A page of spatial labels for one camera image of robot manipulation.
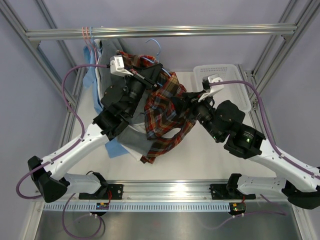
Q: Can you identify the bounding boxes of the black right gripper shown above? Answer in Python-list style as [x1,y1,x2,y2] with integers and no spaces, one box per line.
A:
[170,89,223,143]

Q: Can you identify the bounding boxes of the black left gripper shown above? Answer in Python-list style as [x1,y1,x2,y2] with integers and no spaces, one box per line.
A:
[122,63,162,118]

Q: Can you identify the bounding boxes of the light blue hanger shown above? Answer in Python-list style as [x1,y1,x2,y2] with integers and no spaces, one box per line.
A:
[138,38,173,83]

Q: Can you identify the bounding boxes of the plaid shirt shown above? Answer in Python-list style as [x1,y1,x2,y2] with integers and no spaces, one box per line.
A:
[117,51,197,165]

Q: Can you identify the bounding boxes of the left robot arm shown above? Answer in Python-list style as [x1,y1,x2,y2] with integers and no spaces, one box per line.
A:
[27,63,162,203]

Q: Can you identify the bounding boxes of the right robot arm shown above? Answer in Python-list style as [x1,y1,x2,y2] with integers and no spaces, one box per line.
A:
[172,92,320,210]

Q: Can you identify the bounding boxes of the grey shirt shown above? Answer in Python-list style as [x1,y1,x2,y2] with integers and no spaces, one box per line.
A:
[96,38,171,157]

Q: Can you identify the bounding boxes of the light blue shirt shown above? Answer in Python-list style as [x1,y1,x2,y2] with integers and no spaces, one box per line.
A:
[82,40,128,159]

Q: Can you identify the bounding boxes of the pink hanger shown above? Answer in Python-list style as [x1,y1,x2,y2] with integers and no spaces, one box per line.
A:
[86,26,96,63]
[81,27,91,51]

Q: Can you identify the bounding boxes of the white plastic basket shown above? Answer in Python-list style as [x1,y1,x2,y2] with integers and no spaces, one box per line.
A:
[193,63,252,113]

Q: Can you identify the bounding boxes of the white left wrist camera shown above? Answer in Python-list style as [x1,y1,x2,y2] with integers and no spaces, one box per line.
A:
[109,55,134,77]

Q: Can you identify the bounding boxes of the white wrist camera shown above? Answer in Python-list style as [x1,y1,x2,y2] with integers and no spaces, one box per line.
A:
[109,55,134,77]
[198,74,224,103]

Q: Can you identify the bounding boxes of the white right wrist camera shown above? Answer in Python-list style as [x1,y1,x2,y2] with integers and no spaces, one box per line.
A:
[198,74,224,103]

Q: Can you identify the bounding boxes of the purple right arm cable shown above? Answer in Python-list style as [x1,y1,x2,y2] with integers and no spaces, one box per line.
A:
[209,79,320,181]

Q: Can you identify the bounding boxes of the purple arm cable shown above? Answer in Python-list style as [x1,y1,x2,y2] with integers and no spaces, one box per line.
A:
[15,63,112,200]
[209,79,320,181]

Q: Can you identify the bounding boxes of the blue hanger on rail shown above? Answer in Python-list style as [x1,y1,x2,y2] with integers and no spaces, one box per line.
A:
[89,26,101,64]

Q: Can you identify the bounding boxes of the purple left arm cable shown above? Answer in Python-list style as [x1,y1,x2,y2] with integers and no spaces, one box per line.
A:
[15,63,112,200]

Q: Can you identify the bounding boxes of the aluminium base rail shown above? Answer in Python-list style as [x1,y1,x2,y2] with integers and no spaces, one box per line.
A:
[32,179,256,202]

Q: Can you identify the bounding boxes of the aluminium hanging rail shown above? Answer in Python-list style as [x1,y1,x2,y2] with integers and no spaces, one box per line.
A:
[26,23,295,41]

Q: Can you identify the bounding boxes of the aluminium frame left posts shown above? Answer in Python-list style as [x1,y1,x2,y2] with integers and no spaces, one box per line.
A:
[0,0,85,147]

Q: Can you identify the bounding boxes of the aluminium frame posts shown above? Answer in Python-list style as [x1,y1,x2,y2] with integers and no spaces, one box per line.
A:
[0,0,85,147]
[238,0,320,111]

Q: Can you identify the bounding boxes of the purple floor cable left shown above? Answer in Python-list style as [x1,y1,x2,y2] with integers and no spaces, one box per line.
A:
[60,192,104,240]

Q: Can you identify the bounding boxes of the purple floor cable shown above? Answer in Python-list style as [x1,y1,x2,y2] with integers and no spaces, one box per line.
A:
[60,192,104,240]
[194,193,288,230]

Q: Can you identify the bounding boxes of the purple floor cable right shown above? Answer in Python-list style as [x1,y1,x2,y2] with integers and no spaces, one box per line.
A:
[194,193,288,230]

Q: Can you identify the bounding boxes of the aluminium frame right posts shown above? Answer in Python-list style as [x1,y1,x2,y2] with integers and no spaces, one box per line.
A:
[238,0,320,111]

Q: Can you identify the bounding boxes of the white slotted cable duct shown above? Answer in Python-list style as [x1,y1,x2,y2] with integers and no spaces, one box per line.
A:
[43,202,231,213]

